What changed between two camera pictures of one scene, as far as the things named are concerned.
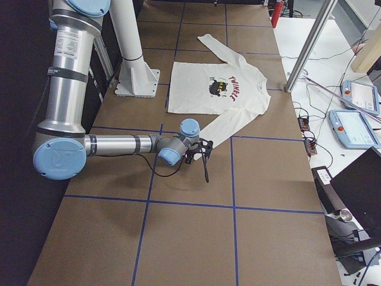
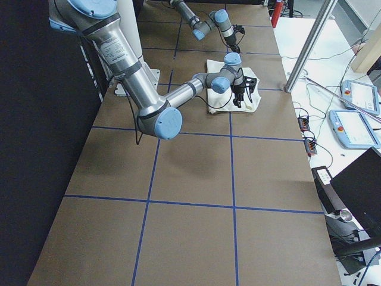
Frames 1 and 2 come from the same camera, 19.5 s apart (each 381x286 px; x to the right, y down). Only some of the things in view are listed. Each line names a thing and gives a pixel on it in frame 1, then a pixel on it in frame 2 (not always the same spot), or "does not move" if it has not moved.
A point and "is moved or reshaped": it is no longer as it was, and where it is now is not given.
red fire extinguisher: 276,13 does not move
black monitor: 359,185 does not move
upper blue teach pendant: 361,97 does not move
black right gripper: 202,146 → 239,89
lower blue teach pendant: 352,130 does not move
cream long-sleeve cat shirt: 232,92 is moved or reshaped
